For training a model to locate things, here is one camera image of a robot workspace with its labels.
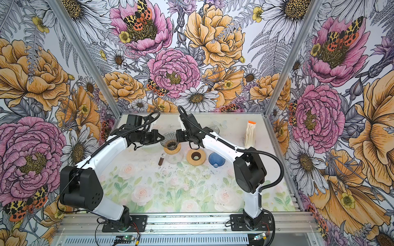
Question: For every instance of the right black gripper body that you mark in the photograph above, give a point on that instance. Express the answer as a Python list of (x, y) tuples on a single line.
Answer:
[(184, 136)]

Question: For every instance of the grey glass dripper cone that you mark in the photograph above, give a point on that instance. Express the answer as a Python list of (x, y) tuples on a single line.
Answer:
[(170, 142)]

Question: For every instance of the green circuit board right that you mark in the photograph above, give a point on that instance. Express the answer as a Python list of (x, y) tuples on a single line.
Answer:
[(261, 236)]

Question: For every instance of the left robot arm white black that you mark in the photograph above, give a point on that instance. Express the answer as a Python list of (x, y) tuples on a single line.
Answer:
[(80, 186)]

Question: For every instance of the blue glass dripper cone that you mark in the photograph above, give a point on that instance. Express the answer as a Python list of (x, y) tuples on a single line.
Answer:
[(216, 160)]

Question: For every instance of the coffee filter pack orange top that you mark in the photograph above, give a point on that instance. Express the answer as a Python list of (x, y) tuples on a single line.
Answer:
[(250, 135)]

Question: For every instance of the clear glass carafe brown handle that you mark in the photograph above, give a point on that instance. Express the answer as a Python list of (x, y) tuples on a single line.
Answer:
[(171, 158)]

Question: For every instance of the green circuit board left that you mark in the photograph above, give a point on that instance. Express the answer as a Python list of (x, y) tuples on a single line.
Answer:
[(125, 239)]

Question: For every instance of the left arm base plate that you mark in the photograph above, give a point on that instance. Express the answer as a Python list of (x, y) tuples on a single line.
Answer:
[(135, 223)]

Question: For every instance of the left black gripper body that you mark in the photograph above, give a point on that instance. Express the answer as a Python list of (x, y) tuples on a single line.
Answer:
[(146, 137)]

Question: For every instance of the green circuit board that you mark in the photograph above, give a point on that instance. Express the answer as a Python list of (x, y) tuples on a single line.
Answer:
[(125, 239), (261, 236)]

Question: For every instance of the smoked grey glass carafe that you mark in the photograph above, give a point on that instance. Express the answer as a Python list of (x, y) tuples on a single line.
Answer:
[(215, 129)]

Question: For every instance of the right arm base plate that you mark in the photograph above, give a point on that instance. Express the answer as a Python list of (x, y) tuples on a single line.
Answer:
[(237, 222)]

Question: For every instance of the aluminium front rail frame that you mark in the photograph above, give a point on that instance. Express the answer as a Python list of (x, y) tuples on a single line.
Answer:
[(191, 229)]

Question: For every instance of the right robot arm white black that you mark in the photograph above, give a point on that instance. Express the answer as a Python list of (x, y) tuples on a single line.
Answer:
[(248, 166)]

